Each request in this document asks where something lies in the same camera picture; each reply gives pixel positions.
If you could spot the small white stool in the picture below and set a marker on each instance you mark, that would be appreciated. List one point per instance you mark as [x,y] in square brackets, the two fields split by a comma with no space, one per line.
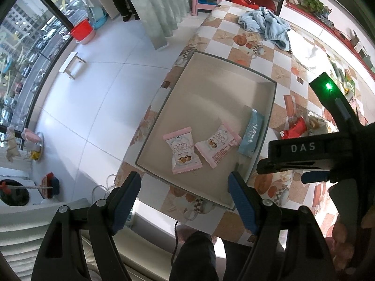
[68,64]

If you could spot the beige storage box green rim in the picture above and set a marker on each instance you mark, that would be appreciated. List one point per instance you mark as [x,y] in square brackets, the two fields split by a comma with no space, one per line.
[209,91]

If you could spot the light blue cloth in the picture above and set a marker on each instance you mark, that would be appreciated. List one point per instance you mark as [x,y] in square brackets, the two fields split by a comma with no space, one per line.
[273,28]

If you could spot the pink crispy berry snack packet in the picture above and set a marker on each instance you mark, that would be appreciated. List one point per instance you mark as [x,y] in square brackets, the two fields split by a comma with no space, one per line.
[184,158]

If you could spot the grey green curtain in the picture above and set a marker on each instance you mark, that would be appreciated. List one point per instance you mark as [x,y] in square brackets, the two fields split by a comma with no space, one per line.
[160,18]

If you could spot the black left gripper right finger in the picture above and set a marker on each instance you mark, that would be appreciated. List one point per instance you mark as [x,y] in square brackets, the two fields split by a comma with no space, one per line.
[289,244]

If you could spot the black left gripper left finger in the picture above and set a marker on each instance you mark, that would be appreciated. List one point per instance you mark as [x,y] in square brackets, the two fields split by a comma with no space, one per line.
[61,255]

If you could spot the long red snack packet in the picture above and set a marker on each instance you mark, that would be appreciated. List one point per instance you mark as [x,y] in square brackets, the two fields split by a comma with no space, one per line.
[296,131]

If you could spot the blue snack stick packet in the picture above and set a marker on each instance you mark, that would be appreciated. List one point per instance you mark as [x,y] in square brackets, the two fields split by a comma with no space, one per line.
[250,138]

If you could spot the red plastic basin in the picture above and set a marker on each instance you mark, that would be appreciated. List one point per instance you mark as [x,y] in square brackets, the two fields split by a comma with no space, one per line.
[83,33]

